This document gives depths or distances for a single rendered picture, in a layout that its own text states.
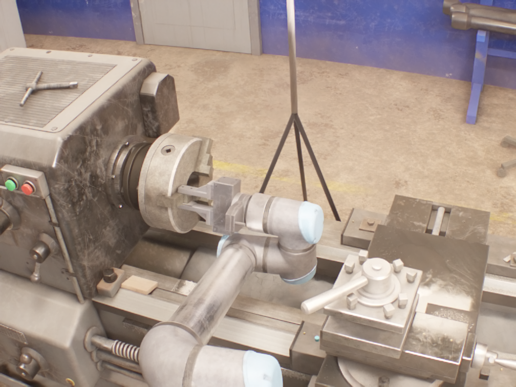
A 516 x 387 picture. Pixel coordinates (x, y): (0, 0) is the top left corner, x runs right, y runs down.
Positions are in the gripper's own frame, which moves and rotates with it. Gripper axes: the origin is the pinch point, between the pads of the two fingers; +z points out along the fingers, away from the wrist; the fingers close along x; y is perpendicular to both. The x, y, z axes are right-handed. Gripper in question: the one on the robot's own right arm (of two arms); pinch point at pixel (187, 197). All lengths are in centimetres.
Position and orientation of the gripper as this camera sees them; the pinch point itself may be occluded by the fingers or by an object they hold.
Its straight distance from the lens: 157.9
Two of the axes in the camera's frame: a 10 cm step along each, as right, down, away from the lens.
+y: 3.6, -3.1, 8.8
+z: -9.3, -1.8, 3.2
